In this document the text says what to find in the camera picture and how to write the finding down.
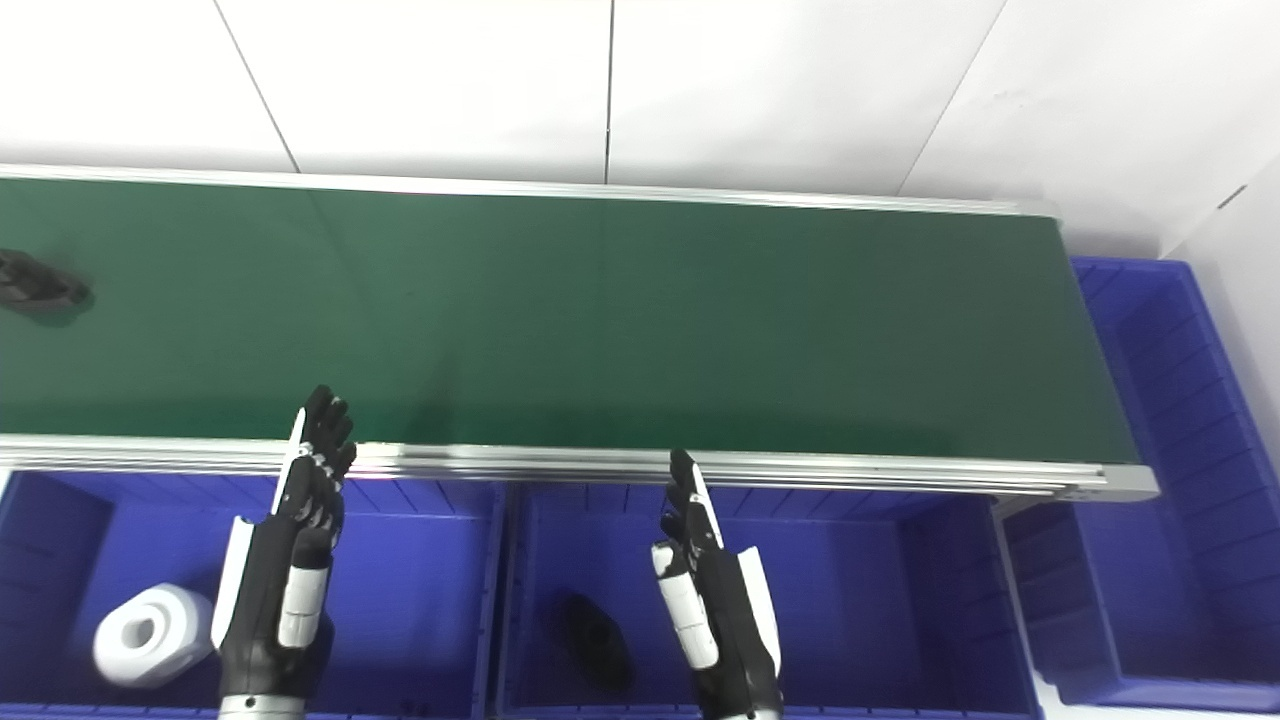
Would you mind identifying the blue bin holding white part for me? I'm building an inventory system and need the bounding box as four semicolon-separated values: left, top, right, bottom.
0;470;506;720

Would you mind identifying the green conveyor belt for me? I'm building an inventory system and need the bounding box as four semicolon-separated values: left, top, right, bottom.
0;178;1142;464
0;163;1161;504

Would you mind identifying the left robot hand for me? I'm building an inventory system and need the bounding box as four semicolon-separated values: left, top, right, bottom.
212;385;358;698

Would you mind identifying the black flanged part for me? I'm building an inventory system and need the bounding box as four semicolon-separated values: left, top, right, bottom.
0;248;94;321

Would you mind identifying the empty blue bin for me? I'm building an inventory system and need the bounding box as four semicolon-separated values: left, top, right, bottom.
1003;257;1280;713

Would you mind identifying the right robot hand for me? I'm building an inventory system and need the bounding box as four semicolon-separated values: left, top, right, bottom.
652;449;784;716

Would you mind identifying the black part lying in bin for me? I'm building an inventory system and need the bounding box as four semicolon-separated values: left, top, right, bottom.
560;592;634;694

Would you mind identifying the white cylindrical plastic part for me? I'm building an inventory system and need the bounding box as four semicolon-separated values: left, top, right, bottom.
93;583;215;689

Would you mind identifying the blue bin holding black part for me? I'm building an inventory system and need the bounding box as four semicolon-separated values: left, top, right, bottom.
497;483;1046;720

